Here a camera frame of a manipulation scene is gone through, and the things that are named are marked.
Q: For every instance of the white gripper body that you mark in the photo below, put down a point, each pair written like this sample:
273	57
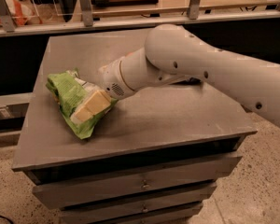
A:
111	77

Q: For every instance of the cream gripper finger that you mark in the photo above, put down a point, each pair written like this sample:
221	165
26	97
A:
91	106

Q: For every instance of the green rice chip bag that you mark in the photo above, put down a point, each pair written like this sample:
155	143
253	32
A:
69	91

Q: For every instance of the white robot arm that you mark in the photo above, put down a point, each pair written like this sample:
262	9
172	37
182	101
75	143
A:
171	54

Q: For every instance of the orange white bag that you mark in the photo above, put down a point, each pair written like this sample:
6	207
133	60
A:
22	14

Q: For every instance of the grey drawer cabinet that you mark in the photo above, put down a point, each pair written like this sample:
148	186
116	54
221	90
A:
154	157

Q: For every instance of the metal railing frame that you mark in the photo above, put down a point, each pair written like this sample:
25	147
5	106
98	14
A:
77	16

